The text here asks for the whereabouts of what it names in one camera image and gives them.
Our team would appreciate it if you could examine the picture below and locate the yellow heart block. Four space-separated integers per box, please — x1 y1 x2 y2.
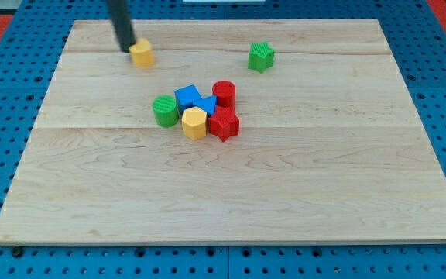
129 38 155 67

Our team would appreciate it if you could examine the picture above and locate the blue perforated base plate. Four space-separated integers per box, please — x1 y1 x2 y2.
0 1 446 278

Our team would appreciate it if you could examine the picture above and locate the yellow hexagon block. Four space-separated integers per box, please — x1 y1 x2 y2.
182 107 208 140

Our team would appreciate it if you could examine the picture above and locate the red star block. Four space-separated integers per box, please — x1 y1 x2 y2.
208 105 240 142

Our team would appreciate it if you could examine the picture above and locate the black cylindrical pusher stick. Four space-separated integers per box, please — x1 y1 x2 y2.
105 0 136 53

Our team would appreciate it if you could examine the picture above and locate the blue triangle block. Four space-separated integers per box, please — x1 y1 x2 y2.
194 95 217 117

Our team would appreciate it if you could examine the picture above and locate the blue cube block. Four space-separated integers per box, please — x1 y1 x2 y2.
174 84 201 114

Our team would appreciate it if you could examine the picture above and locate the green cylinder block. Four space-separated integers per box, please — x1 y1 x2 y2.
152 95 179 128

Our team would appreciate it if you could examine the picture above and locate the green star block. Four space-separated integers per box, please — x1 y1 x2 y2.
248 42 275 74

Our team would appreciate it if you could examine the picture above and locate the light wooden board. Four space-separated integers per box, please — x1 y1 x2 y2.
0 19 446 246

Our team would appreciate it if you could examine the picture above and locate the red cylinder block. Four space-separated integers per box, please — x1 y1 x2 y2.
212 80 236 107

